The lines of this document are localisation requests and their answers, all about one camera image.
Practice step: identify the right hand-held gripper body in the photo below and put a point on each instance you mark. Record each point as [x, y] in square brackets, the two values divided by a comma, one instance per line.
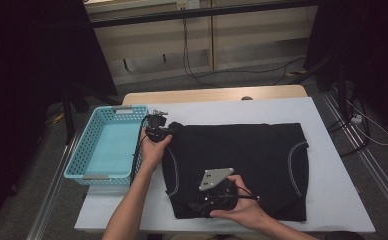
[215, 178]

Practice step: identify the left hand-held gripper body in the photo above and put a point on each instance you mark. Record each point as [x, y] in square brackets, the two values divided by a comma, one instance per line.
[157, 130]

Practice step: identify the black sleeveless knit shirt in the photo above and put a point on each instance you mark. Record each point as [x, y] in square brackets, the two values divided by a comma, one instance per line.
[248, 150]

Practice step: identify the blue plastic basket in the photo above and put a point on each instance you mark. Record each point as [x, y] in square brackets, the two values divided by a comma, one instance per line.
[112, 146]

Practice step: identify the person's left hand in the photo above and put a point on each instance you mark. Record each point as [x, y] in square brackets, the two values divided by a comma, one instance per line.
[152, 153]

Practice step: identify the person's right hand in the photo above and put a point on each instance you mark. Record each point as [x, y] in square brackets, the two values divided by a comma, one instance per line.
[248, 213]

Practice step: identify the dark round table grommet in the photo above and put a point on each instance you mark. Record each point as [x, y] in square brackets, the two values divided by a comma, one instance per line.
[247, 98]

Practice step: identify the yellow floor tape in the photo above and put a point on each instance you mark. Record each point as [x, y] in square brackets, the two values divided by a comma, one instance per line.
[297, 72]
[58, 118]

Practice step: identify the beige wooden cabinet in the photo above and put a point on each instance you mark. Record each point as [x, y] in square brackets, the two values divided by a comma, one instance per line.
[255, 33]

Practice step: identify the black curtain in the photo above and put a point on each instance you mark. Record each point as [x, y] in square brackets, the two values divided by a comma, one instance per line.
[22, 66]
[375, 50]

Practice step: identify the white power plug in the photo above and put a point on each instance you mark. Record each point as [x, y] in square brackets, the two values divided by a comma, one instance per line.
[356, 119]

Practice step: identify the aluminium floor rail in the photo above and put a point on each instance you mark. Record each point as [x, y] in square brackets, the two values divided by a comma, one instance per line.
[48, 200]
[373, 166]

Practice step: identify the white wall socket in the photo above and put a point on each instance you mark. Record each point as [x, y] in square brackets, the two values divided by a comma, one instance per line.
[188, 4]

